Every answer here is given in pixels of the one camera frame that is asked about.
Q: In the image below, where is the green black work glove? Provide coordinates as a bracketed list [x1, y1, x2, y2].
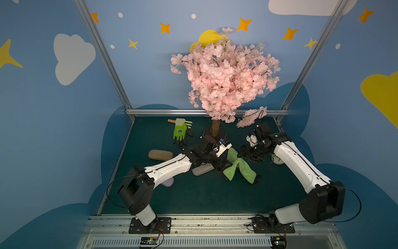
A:
[173, 118, 193, 145]

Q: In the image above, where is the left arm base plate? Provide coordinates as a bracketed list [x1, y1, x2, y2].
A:
[129, 217, 172, 234]

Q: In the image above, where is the left aluminium frame post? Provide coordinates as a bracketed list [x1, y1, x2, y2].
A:
[74, 0, 135, 122]

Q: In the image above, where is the brown tree base plate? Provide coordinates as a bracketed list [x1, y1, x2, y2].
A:
[204, 129, 227, 142]

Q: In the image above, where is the left controller board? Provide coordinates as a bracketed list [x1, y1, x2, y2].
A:
[140, 237, 158, 247]

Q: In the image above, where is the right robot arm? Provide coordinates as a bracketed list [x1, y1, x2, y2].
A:
[238, 124, 346, 227]

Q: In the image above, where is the pink cherry blossom tree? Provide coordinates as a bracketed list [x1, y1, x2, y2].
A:
[171, 27, 280, 136]

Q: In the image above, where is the controller board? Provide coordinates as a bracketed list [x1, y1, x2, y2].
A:
[140, 237, 158, 247]
[271, 237, 287, 249]

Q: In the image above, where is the aluminium frame post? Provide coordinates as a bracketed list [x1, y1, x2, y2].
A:
[276, 0, 349, 124]
[74, 0, 135, 122]

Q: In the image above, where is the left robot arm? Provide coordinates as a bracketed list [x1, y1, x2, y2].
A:
[118, 135, 232, 227]

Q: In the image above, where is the grey eyeglass case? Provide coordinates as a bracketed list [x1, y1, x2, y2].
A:
[192, 164, 215, 176]

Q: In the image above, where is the green grey microfiber cloth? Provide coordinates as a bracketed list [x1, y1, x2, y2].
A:
[222, 148, 257, 184]

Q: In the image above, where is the back aluminium frame bar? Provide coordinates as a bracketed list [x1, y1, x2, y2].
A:
[126, 109, 289, 116]

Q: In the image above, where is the right aluminium frame post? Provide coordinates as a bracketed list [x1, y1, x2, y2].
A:
[276, 0, 349, 124]

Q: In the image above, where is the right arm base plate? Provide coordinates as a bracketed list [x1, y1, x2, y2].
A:
[251, 215, 295, 234]

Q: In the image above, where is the small pink flower pot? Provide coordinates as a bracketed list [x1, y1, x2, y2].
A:
[272, 154, 284, 165]

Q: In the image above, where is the purple eyeglass case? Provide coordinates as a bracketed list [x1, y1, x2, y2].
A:
[161, 177, 174, 187]

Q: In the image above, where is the right controller board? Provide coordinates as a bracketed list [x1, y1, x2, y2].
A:
[271, 237, 287, 249]

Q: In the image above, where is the tan eyeglass case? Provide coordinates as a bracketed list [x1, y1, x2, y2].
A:
[148, 149, 174, 161]

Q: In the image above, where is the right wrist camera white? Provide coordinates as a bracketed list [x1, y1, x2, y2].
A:
[246, 134, 258, 147]

